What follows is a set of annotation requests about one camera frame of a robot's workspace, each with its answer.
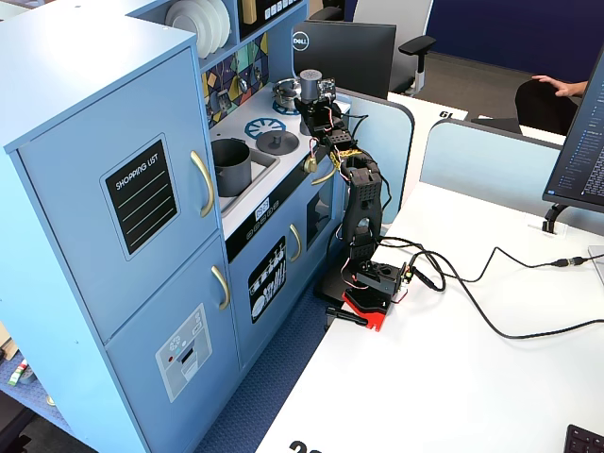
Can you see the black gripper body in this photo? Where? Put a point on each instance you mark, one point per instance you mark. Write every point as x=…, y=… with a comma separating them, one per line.
x=308, y=109

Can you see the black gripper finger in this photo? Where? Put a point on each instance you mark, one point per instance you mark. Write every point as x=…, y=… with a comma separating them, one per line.
x=323, y=106
x=302, y=106

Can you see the bystander forearm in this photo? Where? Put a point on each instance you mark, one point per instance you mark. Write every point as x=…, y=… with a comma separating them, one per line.
x=582, y=88

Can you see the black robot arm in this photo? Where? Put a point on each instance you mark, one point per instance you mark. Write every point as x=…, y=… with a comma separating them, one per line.
x=363, y=189

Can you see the bystander hand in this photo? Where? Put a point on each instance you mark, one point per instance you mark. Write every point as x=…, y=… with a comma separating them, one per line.
x=559, y=87

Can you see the steel pot with lid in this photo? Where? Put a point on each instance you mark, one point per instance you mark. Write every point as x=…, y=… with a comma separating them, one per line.
x=285, y=92

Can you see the gray pot lid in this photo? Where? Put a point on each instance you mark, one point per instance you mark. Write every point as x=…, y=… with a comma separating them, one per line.
x=278, y=142

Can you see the gold stove knob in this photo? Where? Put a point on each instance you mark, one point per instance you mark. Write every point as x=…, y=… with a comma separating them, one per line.
x=310, y=163

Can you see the steel ladle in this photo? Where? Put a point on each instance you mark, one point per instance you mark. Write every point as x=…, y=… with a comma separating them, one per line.
x=257, y=73

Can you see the black Dell monitor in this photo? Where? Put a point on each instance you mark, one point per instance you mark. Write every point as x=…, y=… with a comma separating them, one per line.
x=349, y=56

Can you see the light blue divider panel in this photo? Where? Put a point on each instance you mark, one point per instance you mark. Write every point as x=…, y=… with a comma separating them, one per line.
x=382, y=156
x=472, y=160

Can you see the gray sink basin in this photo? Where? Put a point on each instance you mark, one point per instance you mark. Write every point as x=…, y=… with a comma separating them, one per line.
x=262, y=165

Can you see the steel skimmer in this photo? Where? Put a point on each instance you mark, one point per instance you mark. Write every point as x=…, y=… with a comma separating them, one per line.
x=221, y=100

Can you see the gray pot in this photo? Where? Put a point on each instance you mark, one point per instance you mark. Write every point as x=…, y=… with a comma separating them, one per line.
x=233, y=174

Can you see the blue oven door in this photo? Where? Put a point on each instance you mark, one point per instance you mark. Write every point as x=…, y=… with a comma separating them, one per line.
x=330, y=226

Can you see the white plate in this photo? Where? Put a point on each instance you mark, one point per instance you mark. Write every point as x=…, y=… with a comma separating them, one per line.
x=214, y=23
x=226, y=21
x=186, y=23

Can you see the gray office chair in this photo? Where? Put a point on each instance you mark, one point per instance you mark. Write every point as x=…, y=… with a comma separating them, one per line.
x=401, y=19

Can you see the black clamp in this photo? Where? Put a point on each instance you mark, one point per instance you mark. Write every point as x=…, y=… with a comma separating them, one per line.
x=347, y=316

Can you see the black chair back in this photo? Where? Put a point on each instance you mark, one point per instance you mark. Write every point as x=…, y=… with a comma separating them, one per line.
x=542, y=108

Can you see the blue dishwasher print door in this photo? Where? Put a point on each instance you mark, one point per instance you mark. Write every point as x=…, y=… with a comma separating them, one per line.
x=245, y=325

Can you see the black monitor stand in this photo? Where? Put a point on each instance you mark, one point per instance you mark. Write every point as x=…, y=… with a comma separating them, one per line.
x=553, y=218

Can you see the blue shopping list fridge door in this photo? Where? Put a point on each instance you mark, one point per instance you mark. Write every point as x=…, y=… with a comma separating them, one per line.
x=71, y=189

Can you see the blue dispenser print fridge door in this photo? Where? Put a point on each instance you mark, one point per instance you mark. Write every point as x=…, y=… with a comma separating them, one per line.
x=156, y=307

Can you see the lit computer monitor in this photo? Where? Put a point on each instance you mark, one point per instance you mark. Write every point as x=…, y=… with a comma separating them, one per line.
x=580, y=156

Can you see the black keyboard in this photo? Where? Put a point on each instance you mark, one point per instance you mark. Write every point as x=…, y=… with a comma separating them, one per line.
x=585, y=441

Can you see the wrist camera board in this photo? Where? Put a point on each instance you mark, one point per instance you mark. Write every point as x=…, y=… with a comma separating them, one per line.
x=327, y=88

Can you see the red base plate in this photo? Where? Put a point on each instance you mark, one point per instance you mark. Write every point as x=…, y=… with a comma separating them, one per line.
x=370, y=313

